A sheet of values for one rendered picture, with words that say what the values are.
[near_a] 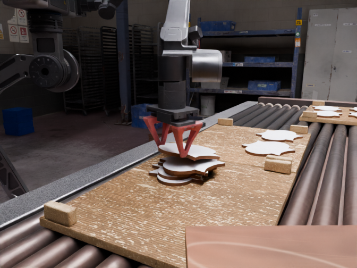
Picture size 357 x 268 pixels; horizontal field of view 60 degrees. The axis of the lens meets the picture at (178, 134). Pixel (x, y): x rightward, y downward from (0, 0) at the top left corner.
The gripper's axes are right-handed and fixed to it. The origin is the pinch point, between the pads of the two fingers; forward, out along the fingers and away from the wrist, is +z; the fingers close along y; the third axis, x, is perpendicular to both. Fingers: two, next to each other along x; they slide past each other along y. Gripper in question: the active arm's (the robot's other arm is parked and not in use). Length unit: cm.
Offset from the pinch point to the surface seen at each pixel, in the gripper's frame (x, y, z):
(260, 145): -33.5, 0.3, 6.0
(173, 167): 1.6, -2.5, 3.1
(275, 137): -44.2, 2.2, 6.1
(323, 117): -93, 10, 7
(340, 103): -137, 21, 8
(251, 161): -21.6, -5.4, 6.6
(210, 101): -363, 335, 70
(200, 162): -4.7, -3.9, 3.1
